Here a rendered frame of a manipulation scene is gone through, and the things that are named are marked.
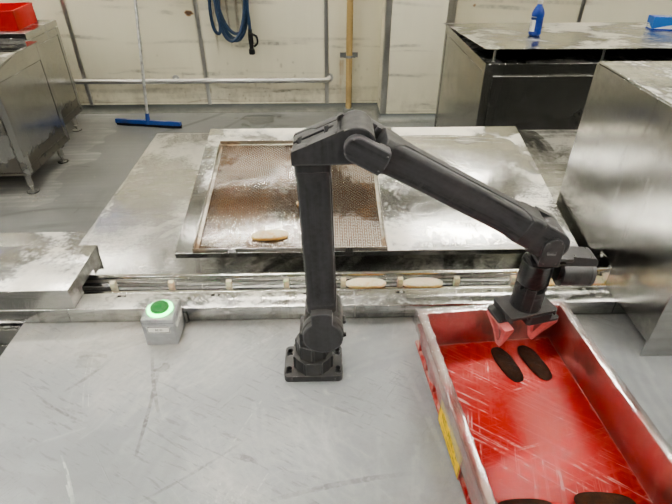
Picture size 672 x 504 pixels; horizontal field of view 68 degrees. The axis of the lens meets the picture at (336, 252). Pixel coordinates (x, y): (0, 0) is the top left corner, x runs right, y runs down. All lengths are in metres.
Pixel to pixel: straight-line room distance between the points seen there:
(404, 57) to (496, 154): 2.92
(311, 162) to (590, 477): 0.71
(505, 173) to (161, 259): 1.04
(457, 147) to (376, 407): 0.97
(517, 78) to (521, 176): 1.31
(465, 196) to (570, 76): 2.21
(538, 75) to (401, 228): 1.75
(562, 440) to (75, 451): 0.88
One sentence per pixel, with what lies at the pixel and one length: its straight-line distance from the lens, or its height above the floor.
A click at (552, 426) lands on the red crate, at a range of 1.06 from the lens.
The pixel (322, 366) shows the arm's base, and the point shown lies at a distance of 1.03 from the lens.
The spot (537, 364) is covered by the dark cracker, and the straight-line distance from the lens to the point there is 1.15.
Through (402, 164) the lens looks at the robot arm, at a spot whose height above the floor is 1.30.
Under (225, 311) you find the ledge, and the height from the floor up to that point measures 0.85.
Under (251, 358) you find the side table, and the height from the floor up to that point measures 0.82.
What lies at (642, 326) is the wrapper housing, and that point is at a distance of 1.26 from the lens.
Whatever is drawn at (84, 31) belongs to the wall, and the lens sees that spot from 5.18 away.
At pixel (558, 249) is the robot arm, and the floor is 1.15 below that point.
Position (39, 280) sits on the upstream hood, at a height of 0.92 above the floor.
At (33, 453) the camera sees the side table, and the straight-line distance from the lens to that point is 1.10.
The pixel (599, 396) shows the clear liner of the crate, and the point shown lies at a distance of 1.09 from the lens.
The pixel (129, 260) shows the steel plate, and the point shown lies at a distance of 1.48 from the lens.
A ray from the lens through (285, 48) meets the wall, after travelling 4.79.
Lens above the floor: 1.63
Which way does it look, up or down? 35 degrees down
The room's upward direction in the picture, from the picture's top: straight up
